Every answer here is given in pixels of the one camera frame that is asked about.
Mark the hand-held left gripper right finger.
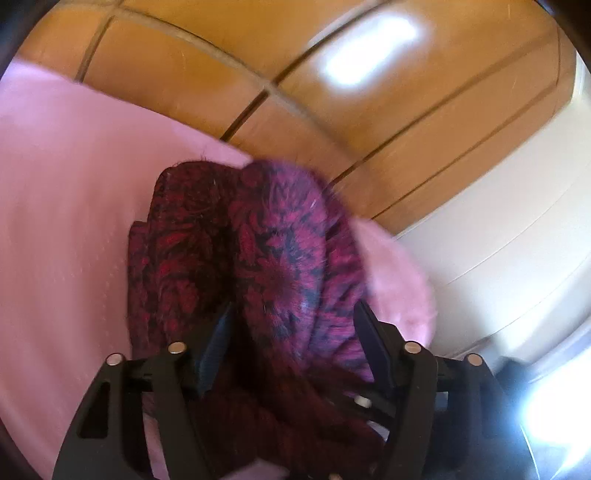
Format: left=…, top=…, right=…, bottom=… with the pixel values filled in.
left=353, top=300, right=532, bottom=480

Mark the pink bed sheet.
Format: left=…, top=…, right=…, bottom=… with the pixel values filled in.
left=0, top=62, right=438, bottom=480

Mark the maroon knit sweater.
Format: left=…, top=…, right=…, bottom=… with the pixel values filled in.
left=127, top=158, right=399, bottom=480

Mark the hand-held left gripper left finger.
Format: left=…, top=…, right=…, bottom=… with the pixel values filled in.
left=52, top=302, right=236, bottom=480

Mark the white furniture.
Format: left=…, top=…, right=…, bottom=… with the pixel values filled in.
left=392, top=48, right=591, bottom=372

